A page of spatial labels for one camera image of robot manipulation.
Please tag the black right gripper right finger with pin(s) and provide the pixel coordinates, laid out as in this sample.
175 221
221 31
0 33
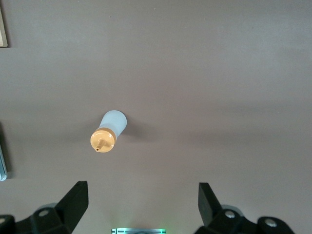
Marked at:
209 207

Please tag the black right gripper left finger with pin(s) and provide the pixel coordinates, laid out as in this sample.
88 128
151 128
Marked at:
73 202

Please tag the translucent squeeze bottle orange cap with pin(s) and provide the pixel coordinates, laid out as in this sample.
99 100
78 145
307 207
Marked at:
114 122

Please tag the silver digital kitchen scale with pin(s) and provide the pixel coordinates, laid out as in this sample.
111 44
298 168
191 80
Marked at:
2 165

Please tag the wooden cutting board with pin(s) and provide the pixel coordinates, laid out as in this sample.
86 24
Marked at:
3 24

